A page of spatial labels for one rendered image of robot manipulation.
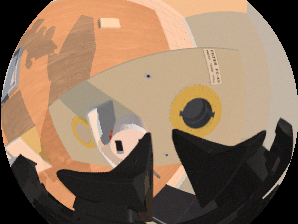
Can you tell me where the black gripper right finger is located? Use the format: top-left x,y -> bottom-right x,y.
172,129 -> 266,209

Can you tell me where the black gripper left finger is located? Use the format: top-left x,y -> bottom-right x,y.
56,132 -> 154,222

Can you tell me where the grey cylinder with two slots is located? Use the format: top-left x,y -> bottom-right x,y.
109,113 -> 148,160

